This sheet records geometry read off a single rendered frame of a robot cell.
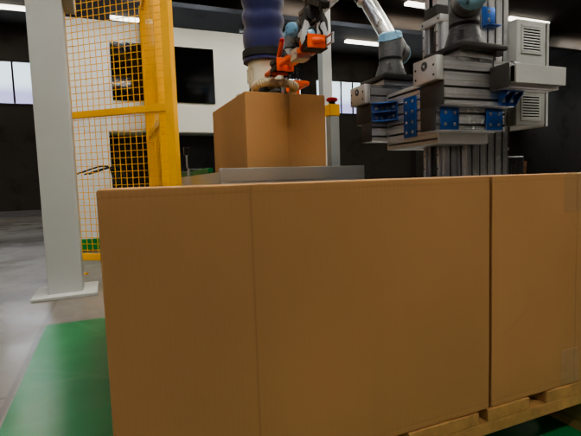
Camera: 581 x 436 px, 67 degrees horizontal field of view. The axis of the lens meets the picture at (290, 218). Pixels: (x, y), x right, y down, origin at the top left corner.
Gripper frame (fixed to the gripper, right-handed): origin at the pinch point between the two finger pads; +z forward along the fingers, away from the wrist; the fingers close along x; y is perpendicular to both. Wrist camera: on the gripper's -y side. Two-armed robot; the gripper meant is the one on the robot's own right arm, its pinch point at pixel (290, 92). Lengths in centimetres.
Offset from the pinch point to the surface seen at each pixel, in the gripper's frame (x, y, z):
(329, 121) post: 20.7, 10.2, 18.1
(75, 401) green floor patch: -115, 128, 107
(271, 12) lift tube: -25, 40, -30
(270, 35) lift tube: -26, 40, -19
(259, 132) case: -40, 59, 31
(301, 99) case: -19, 59, 15
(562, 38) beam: 934, -524, -269
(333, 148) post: 22.1, 11.1, 34.2
